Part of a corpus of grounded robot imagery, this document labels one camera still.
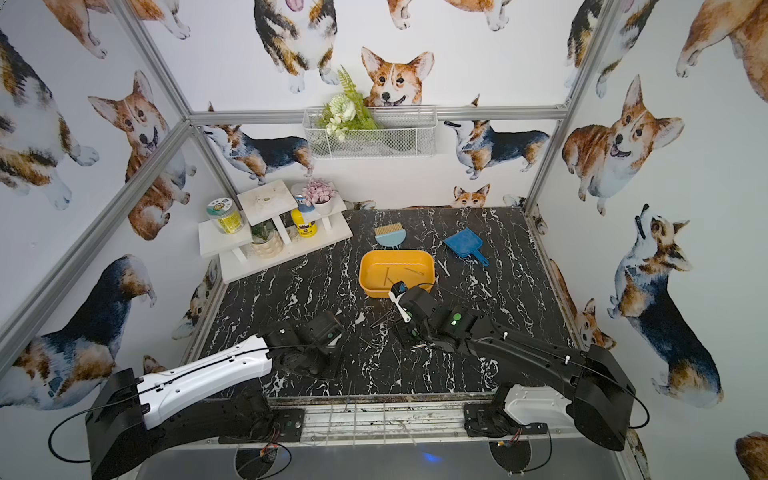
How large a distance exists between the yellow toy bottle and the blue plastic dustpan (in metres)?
0.50

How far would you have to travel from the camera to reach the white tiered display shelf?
37.4 inches

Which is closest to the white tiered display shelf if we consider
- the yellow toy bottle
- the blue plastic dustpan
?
the yellow toy bottle

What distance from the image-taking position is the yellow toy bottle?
103 centimetres

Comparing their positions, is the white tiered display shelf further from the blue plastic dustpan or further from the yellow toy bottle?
the blue plastic dustpan

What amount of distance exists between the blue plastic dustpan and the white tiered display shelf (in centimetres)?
40

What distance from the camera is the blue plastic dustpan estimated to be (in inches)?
43.0
